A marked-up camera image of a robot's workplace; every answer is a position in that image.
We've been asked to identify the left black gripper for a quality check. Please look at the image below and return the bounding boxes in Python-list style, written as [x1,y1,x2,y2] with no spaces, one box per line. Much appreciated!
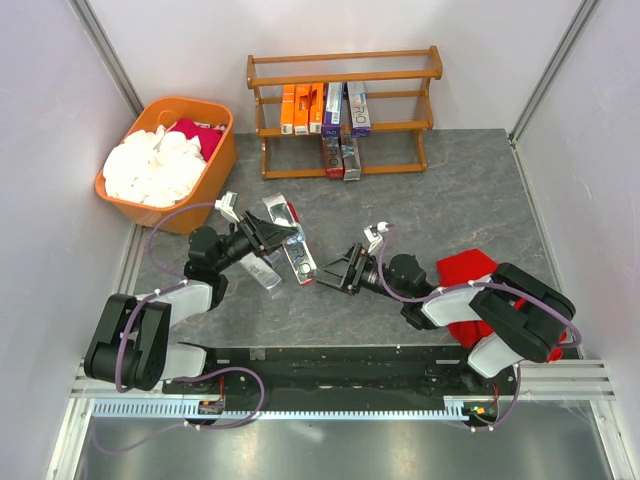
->
[214,209,297,272]

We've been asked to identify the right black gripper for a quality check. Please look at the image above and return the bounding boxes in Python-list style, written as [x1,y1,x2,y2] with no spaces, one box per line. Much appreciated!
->
[309,242,408,303]

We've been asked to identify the red silver R&O box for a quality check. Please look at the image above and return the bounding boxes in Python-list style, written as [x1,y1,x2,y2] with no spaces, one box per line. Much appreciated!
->
[262,193,317,285]
[340,134,361,181]
[322,137,344,179]

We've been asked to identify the orange Curaprox toothpaste box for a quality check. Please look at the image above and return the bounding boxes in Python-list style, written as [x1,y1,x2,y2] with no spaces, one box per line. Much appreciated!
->
[280,84,296,135]

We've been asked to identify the purple white R.O toothpaste box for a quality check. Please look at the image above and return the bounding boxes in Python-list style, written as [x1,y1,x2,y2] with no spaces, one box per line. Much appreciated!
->
[347,81,372,138]

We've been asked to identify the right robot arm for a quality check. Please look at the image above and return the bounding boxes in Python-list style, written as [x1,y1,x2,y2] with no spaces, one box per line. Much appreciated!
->
[316,243,581,394]

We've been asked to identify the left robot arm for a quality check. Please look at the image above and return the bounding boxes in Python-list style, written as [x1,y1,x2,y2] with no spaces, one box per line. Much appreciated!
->
[83,211,298,393]

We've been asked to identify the wooden two-tier shelf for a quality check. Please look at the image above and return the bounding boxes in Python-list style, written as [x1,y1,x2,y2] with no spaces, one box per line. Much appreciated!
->
[246,46,443,180]

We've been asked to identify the silver toothpaste box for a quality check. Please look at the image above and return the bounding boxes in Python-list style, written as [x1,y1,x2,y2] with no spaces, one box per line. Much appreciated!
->
[240,254,283,299]
[264,249,286,269]

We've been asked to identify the magenta cloth in bin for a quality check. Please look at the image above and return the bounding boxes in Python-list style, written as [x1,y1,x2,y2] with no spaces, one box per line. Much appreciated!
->
[169,117,227,162]

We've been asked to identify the red cloth on table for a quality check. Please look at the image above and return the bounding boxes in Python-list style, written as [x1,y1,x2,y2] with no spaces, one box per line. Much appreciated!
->
[437,249,576,363]

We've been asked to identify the white crumpled cloths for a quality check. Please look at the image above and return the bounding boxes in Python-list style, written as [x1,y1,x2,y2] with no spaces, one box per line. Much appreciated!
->
[102,126,206,208]

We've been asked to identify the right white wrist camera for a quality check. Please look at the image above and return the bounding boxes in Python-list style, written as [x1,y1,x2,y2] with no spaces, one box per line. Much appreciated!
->
[363,221,396,256]

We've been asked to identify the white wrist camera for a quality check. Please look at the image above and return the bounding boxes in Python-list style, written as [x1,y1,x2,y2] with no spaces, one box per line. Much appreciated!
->
[214,191,239,223]
[363,221,396,256]

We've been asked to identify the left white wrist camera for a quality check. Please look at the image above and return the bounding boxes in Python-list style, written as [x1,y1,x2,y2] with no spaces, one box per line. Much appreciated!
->
[214,191,239,223]

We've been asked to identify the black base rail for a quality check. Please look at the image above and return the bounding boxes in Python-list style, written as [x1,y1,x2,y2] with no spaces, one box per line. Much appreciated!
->
[162,344,519,401]

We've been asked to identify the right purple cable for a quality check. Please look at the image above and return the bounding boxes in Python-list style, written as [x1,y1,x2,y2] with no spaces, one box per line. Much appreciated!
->
[377,224,584,434]

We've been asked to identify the slotted cable duct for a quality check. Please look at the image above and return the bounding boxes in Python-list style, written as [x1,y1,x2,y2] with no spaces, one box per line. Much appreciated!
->
[93,398,470,421]

